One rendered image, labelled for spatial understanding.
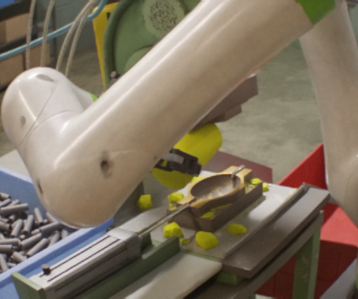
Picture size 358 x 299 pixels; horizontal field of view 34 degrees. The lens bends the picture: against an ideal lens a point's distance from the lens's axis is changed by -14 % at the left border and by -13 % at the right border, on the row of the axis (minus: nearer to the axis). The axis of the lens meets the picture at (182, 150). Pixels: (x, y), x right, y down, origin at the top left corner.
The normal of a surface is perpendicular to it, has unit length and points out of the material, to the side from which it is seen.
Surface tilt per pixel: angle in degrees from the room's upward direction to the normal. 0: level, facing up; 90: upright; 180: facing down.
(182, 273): 0
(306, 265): 90
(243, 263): 0
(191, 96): 100
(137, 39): 90
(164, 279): 0
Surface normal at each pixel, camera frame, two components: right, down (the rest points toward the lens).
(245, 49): 0.26, 0.51
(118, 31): -0.60, 0.34
